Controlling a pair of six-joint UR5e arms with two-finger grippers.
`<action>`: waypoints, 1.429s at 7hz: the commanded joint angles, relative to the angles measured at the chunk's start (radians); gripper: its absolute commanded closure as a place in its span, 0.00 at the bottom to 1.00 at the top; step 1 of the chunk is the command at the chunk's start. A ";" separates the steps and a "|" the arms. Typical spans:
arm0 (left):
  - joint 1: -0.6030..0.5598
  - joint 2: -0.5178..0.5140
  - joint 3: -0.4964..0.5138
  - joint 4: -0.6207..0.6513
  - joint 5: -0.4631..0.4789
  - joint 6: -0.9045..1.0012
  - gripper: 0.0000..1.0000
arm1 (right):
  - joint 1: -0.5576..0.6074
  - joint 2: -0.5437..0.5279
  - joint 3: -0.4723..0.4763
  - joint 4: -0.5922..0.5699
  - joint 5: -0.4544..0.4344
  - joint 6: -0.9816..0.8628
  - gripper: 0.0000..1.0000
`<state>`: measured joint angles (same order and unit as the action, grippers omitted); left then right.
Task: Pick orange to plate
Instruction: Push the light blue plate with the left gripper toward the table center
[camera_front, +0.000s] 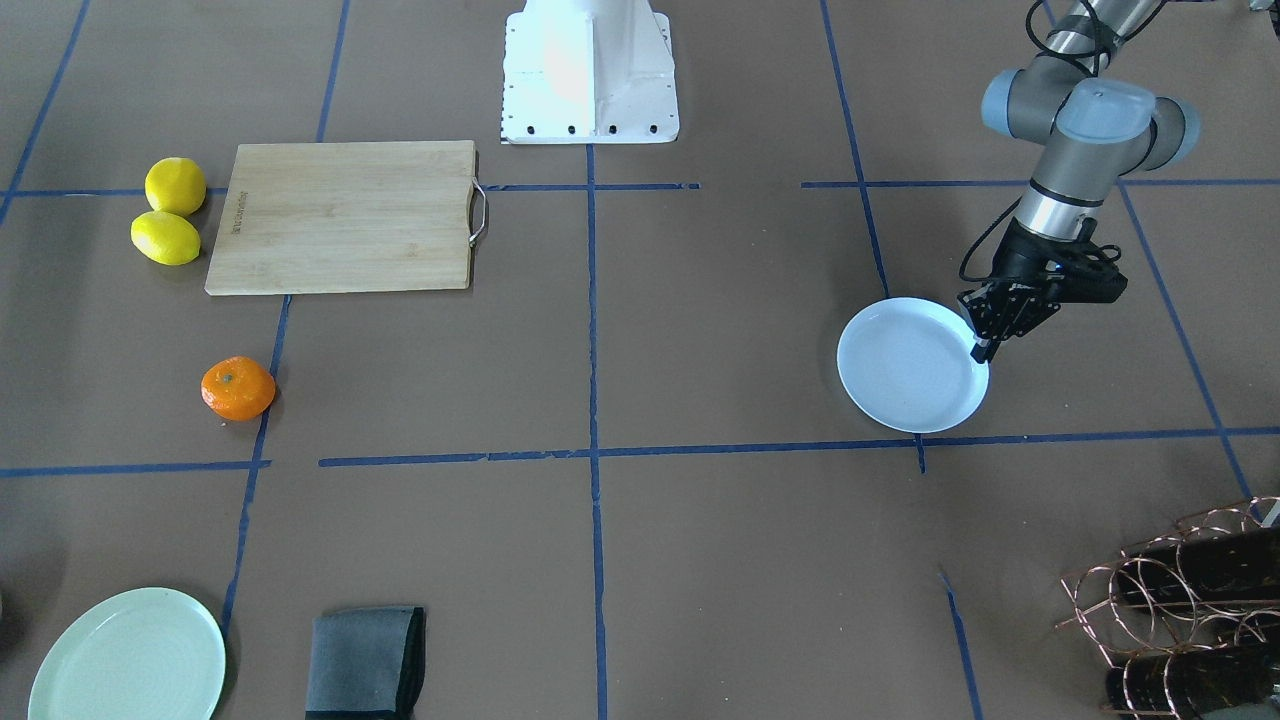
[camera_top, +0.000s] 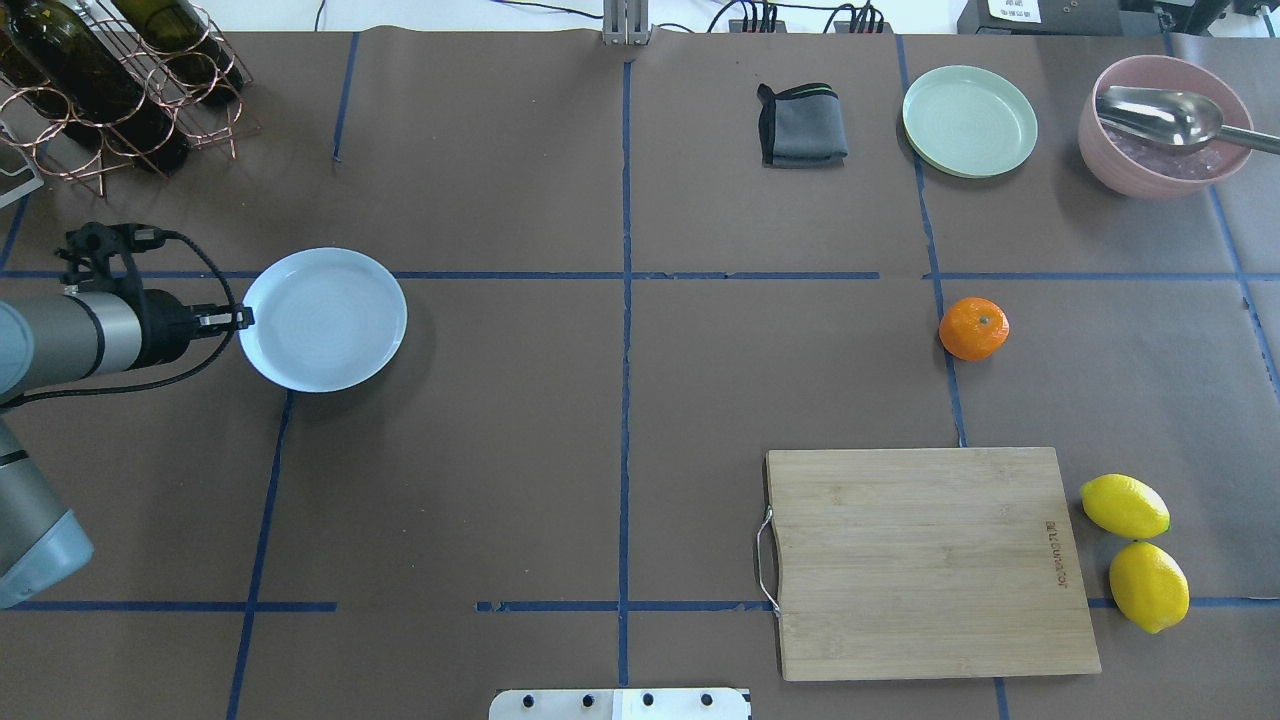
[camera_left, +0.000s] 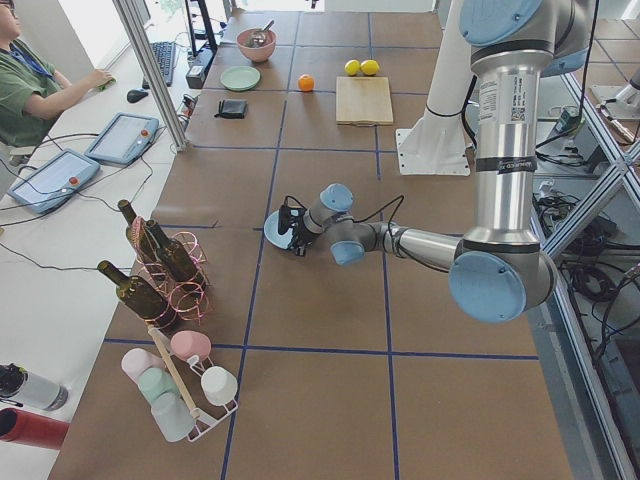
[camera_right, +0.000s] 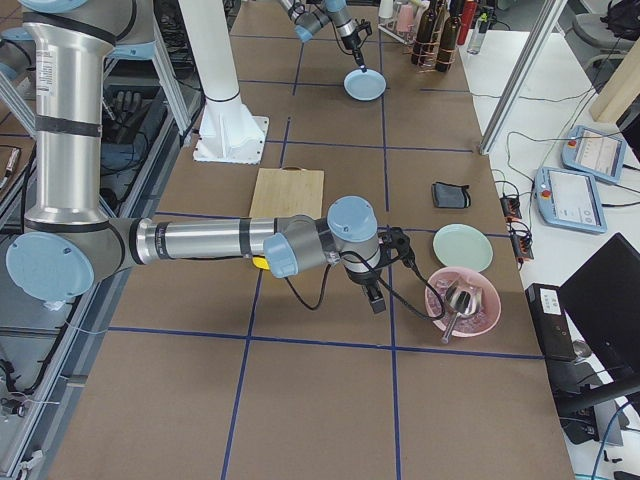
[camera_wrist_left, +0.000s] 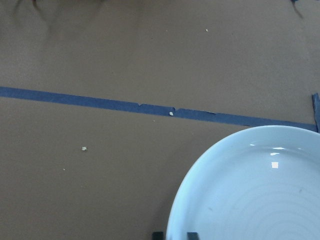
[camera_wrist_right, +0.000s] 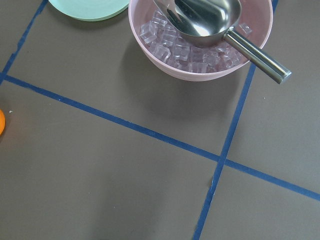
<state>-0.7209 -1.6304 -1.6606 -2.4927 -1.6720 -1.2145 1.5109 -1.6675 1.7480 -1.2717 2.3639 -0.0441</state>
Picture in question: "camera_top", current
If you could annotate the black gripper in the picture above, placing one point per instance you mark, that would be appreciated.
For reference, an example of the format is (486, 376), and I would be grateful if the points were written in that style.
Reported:
(167, 325)

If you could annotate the light blue plate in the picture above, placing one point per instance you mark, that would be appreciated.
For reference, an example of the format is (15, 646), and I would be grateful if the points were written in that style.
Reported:
(323, 320)

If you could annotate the orange mandarin fruit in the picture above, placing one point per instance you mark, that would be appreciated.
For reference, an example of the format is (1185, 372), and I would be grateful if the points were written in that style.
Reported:
(974, 329)

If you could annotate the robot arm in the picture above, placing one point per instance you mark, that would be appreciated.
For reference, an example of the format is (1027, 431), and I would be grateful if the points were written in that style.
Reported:
(53, 340)

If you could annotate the light green plate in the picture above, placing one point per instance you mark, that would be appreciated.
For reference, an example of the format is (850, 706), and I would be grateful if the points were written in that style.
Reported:
(969, 122)

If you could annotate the white tray corner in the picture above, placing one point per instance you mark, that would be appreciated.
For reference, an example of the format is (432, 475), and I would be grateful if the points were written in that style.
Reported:
(19, 174)

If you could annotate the right dark wine bottle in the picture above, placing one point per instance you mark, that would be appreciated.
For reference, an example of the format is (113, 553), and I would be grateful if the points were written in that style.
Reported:
(198, 63)

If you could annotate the dark wine bottle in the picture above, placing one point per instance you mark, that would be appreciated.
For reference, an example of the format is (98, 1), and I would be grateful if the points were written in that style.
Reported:
(198, 63)
(103, 92)

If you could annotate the left dark wine bottle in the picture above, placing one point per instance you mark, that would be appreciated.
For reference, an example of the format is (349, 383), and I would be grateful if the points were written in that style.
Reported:
(103, 92)

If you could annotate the black power strip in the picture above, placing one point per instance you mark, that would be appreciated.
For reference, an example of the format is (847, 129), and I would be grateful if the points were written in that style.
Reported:
(777, 17)

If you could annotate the folded grey cloth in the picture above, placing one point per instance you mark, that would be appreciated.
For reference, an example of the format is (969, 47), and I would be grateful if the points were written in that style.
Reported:
(801, 127)

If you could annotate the bamboo cutting board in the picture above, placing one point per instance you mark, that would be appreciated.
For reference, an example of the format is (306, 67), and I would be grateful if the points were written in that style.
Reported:
(925, 563)

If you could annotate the black device box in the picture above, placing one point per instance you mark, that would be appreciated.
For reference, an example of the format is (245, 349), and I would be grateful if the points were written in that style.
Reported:
(1072, 18)

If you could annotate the upper yellow lemon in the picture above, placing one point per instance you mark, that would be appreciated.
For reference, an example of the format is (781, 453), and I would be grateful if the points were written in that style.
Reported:
(1125, 506)

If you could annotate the yellow lemon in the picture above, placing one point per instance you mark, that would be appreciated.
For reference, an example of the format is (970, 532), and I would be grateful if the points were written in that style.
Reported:
(1125, 506)
(1148, 587)

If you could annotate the pink bowl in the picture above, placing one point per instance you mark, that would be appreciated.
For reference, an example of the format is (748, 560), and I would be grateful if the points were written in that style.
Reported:
(1139, 169)

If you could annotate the lower yellow lemon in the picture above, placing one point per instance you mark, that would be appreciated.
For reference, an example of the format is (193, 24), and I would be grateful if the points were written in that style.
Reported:
(1148, 587)

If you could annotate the metal scoop spoon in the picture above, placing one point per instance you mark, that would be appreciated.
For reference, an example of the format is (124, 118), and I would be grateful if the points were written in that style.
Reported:
(1178, 119)

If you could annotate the copper wire wine rack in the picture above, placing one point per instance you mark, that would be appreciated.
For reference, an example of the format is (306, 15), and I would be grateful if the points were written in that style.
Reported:
(65, 147)

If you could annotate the grey metal post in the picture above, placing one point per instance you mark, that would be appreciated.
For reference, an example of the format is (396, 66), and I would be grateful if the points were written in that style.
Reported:
(626, 23)

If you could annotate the white metal base plate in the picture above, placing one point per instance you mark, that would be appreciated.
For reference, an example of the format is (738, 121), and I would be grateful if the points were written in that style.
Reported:
(623, 703)

